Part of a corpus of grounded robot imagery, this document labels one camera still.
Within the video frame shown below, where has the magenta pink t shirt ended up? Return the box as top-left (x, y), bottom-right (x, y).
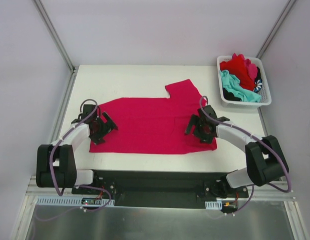
top-left (90, 79), bottom-right (217, 155)

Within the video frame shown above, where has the white plastic laundry basket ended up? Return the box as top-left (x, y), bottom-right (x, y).
top-left (217, 55), bottom-right (271, 109)

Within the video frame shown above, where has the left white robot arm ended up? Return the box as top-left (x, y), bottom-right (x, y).
top-left (36, 104), bottom-right (118, 195)

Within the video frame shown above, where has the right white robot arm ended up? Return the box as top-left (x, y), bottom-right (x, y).
top-left (185, 105), bottom-right (291, 198)

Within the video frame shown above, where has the black t shirt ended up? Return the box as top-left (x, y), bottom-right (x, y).
top-left (223, 88), bottom-right (241, 102)

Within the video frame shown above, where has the teal t shirt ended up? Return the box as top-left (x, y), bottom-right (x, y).
top-left (219, 70), bottom-right (261, 103)

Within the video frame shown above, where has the red t shirt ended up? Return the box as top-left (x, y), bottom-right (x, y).
top-left (219, 53), bottom-right (255, 91)

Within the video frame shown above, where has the black white patterned garment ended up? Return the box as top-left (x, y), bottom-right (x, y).
top-left (253, 78), bottom-right (263, 93)

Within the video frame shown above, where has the left white cable duct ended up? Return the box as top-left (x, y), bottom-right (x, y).
top-left (37, 196), bottom-right (115, 208)

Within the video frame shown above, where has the white cable duct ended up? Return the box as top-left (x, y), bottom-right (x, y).
top-left (204, 199), bottom-right (238, 210)
top-left (37, 196), bottom-right (115, 208)

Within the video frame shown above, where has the right white cable duct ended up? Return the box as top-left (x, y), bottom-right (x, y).
top-left (204, 199), bottom-right (238, 210)

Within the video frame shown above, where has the aluminium front rail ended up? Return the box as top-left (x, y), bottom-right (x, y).
top-left (26, 176), bottom-right (298, 202)

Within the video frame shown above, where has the left aluminium frame post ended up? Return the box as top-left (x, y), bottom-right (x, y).
top-left (32, 0), bottom-right (76, 73)

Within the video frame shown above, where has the aluminium frame post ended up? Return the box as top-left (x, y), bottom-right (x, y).
top-left (32, 0), bottom-right (76, 73)
top-left (256, 0), bottom-right (298, 59)

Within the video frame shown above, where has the right aluminium frame post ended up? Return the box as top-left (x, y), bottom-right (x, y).
top-left (256, 0), bottom-right (298, 59)

